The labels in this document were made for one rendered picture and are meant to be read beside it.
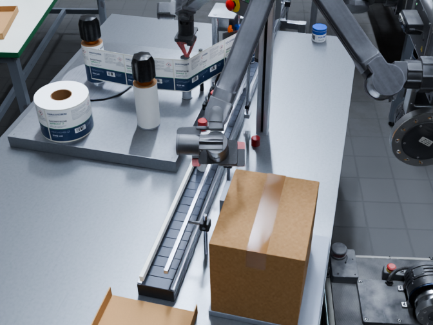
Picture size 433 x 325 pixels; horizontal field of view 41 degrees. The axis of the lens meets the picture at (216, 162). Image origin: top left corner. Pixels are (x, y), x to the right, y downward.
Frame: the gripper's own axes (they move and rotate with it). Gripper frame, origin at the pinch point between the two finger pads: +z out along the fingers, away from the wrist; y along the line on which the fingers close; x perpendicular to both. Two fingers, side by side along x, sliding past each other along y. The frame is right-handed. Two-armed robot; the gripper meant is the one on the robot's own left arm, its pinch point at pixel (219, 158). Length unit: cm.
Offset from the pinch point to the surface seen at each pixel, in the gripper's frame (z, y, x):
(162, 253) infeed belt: 17.0, 17.6, 25.2
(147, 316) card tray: 8.2, 19.8, 43.2
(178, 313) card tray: 9.3, 11.1, 42.0
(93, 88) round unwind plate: 72, 57, -45
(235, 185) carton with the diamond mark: 1.2, -4.5, 7.2
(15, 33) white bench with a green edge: 121, 115, -92
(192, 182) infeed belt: 37.4, 10.9, 0.4
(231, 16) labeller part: 64, -1, -73
